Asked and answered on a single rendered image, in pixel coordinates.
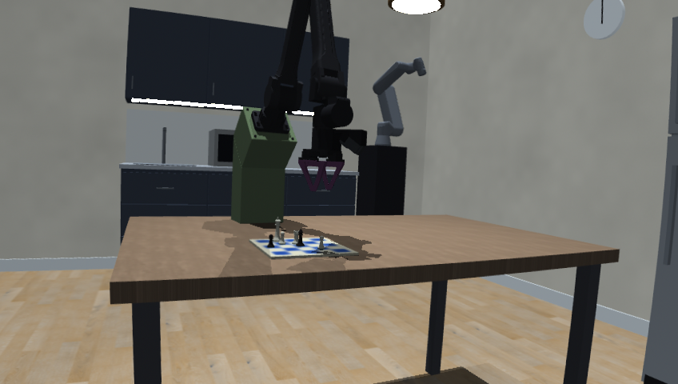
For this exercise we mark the blue and white chessboard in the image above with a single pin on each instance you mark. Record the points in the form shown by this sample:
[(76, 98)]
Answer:
[(310, 250)]

